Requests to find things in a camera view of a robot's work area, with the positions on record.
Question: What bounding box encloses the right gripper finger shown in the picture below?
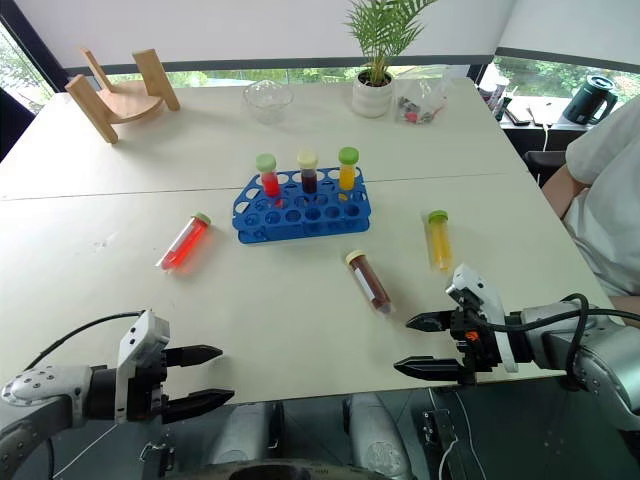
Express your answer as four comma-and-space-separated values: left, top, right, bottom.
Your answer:
405, 310, 454, 334
393, 355, 463, 384

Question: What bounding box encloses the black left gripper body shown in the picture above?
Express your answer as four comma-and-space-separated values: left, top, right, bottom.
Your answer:
126, 348, 170, 424

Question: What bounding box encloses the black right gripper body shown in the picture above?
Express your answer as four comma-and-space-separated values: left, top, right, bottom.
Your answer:
449, 294, 504, 386

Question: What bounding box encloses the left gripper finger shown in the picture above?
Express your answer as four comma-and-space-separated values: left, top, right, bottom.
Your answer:
164, 344, 224, 369
161, 388, 236, 425

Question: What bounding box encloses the dark liquid tube cream cap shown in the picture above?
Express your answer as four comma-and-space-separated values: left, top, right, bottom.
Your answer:
344, 249, 395, 317
296, 148, 320, 196

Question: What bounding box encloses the orange liquid tube green cap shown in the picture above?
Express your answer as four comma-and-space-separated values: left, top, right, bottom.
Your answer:
337, 145, 361, 202
425, 209, 454, 274

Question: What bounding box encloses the red liquid tube green cap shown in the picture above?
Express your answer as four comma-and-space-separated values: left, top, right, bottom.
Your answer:
155, 211, 214, 277
255, 152, 287, 209

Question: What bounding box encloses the blue test tube rack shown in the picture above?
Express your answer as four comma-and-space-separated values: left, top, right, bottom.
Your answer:
231, 166, 372, 246

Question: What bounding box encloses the silver rounded housing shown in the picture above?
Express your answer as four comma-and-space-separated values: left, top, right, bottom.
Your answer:
346, 393, 417, 480
208, 399, 282, 467

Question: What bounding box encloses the black chair back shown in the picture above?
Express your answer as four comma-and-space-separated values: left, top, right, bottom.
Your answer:
524, 149, 569, 187

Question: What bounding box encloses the person in white shirt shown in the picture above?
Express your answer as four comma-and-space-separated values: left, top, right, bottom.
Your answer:
562, 96, 640, 299

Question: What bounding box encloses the clear plastic bag with parts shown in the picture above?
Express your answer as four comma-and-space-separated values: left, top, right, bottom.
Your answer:
392, 66, 454, 127

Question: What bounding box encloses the green plant in white pot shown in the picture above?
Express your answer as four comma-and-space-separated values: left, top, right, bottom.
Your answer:
343, 0, 440, 120

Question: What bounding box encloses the wooden curved stand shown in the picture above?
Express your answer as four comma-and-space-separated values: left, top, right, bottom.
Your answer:
64, 46, 182, 146

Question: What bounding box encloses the clear glass bowl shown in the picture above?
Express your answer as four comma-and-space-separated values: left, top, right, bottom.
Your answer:
241, 79, 295, 126

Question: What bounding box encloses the dark green kettle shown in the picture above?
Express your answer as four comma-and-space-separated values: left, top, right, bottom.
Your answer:
561, 74, 620, 127

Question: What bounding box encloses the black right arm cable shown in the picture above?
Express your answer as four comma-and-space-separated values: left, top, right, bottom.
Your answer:
469, 293, 640, 392

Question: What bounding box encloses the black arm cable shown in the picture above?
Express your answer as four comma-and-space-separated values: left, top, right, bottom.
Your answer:
469, 293, 640, 392
23, 310, 144, 372

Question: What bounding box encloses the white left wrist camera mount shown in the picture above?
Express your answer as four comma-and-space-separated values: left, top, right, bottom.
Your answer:
114, 309, 172, 424

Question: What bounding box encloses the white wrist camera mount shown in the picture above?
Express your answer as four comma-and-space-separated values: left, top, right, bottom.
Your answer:
445, 263, 521, 374
114, 309, 172, 424

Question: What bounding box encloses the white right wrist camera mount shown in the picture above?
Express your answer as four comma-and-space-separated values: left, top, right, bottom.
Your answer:
445, 263, 521, 374

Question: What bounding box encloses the black metal bracket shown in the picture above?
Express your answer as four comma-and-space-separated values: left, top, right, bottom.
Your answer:
418, 388, 482, 480

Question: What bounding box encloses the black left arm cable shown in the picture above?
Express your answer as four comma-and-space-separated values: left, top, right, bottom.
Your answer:
23, 310, 144, 372

